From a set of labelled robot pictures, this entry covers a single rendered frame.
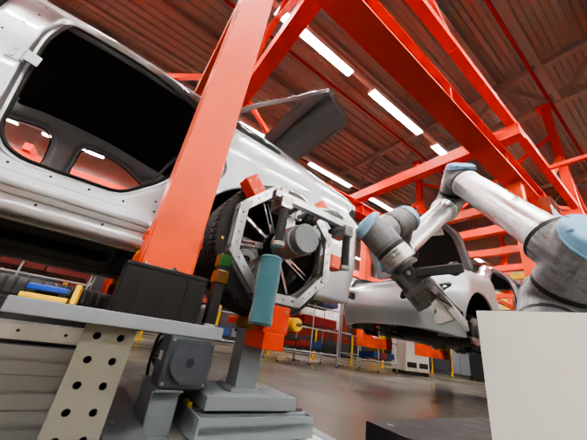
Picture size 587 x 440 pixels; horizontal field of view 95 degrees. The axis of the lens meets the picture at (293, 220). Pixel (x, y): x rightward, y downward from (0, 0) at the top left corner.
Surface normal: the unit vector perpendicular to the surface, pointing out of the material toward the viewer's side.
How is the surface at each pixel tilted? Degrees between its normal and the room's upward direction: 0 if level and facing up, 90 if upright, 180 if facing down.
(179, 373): 90
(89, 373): 90
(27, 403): 90
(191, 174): 90
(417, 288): 108
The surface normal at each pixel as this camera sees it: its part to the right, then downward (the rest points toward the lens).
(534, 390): -0.76, -0.36
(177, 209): 0.58, -0.25
